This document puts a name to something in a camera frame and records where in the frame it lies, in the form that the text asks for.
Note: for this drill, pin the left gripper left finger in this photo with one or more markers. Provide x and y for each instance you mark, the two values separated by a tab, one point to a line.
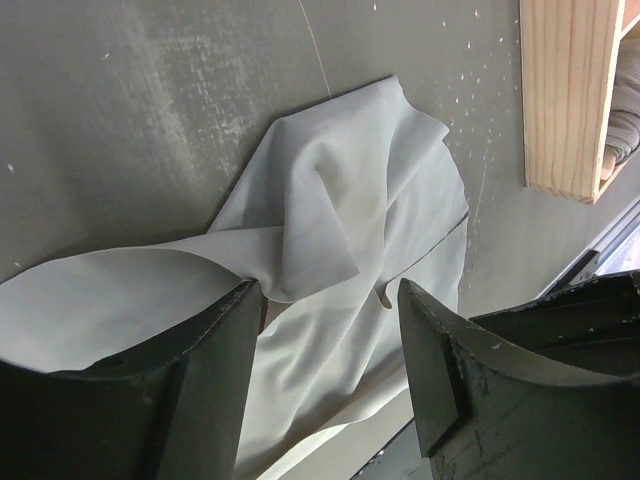
170	407

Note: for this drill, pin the wooden compartment tray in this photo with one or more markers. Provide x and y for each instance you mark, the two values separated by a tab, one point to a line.
569	58

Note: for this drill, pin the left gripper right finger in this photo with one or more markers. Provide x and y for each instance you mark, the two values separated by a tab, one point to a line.
545	390

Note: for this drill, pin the grey rolled garment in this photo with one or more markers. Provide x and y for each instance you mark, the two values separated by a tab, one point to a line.
622	139

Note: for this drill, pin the grey underwear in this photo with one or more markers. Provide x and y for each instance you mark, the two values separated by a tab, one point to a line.
338	204

